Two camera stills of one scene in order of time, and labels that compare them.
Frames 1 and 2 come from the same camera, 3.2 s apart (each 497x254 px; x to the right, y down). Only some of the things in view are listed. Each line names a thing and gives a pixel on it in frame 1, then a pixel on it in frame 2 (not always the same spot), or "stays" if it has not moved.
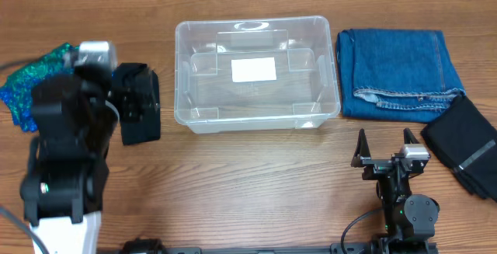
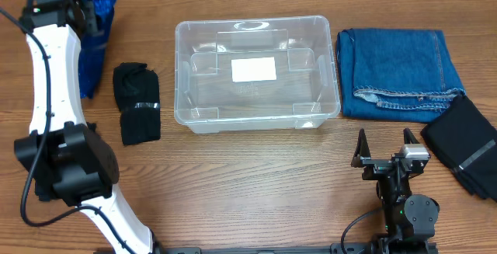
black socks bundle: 135,92 stays
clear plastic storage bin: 254,74 stays
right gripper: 374,166 stays
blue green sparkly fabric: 16,92 to 99,5
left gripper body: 125,102 to 79,1
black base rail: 368,247 stays
